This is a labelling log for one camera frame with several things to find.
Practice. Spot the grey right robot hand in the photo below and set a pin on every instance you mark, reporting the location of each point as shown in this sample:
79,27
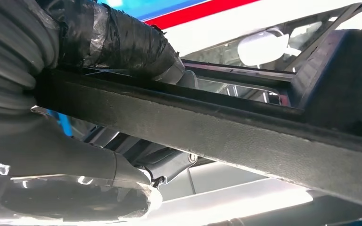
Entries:
59,162

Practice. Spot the long red barrier belt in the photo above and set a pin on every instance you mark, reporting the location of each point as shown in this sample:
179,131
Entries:
193,12

